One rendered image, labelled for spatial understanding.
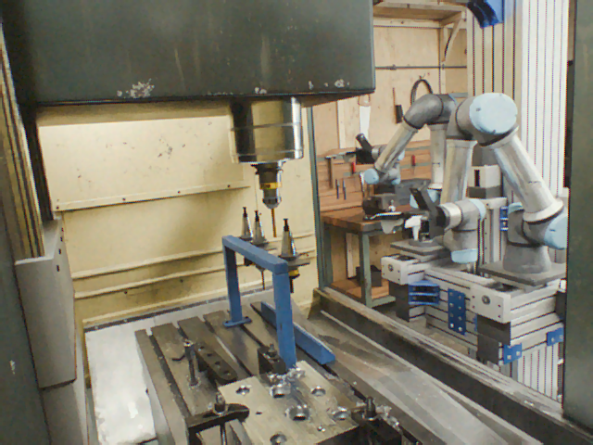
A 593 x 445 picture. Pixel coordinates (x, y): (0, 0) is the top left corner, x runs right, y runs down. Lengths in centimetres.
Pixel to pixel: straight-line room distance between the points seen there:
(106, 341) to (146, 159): 74
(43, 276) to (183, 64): 40
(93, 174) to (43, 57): 115
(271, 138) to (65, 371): 53
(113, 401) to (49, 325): 110
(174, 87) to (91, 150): 113
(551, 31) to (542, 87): 20
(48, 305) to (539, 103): 174
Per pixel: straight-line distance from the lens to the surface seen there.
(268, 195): 96
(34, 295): 68
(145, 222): 194
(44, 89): 78
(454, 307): 194
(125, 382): 182
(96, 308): 200
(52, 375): 72
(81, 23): 80
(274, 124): 90
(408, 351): 180
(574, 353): 132
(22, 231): 69
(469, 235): 145
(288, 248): 124
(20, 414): 63
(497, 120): 141
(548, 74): 200
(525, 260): 170
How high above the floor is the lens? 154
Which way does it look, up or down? 11 degrees down
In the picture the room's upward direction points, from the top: 5 degrees counter-clockwise
